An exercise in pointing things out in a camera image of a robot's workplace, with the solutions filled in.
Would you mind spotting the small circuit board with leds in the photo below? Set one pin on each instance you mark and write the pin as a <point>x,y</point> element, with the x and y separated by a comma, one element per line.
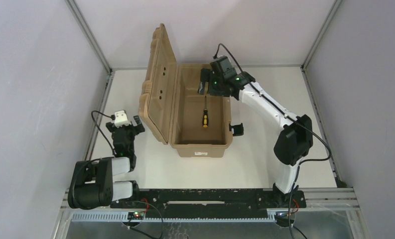
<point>135,215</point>

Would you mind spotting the aluminium corner post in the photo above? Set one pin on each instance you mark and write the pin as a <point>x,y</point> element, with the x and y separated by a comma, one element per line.
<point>85,28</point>
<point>324,27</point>

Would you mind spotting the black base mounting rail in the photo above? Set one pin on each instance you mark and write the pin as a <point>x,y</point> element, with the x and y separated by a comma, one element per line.
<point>211,203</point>

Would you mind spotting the tan plastic storage bin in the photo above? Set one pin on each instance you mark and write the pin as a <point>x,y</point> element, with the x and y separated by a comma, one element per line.
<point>172,109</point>

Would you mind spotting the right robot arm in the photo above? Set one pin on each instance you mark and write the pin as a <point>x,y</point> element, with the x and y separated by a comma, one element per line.
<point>294,136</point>

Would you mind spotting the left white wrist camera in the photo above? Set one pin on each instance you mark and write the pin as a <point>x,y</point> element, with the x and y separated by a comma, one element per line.
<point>121,118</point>

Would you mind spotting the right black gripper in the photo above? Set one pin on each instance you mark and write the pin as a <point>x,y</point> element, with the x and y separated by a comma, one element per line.
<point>209,81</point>

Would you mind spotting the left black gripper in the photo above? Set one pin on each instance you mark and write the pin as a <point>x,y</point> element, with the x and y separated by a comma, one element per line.
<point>124,129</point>

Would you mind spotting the black yellow screwdriver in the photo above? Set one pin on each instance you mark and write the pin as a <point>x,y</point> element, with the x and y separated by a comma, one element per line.
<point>205,114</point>

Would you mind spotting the right aluminium corner post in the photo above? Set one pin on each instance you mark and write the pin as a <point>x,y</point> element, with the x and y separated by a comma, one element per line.
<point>324,27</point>

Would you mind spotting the left aluminium corner post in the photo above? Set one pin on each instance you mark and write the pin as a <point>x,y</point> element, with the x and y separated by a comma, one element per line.
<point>85,28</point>

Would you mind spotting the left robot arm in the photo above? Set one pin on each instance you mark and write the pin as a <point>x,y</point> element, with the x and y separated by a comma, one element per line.
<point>92,183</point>

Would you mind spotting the aluminium frame front rail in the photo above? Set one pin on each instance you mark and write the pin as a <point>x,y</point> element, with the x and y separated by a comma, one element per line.
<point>317,199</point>

